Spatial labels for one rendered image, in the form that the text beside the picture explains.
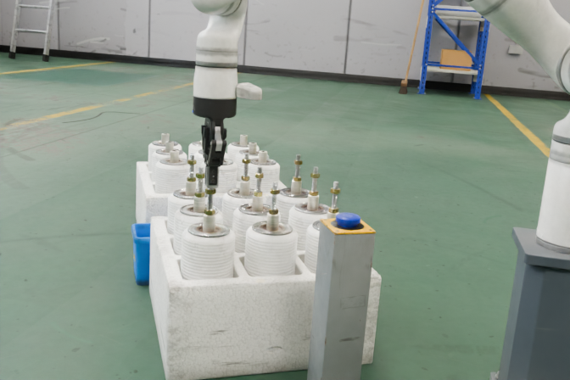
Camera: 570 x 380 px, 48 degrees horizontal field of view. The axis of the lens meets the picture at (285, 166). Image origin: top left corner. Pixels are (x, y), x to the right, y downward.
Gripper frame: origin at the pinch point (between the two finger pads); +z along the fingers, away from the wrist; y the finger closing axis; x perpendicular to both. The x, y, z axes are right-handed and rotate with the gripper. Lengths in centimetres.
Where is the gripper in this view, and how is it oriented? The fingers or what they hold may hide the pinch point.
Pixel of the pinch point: (211, 176)
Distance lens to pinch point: 112.5
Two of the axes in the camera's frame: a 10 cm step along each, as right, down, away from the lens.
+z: -0.7, 9.7, 2.2
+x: 9.6, 0.0, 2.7
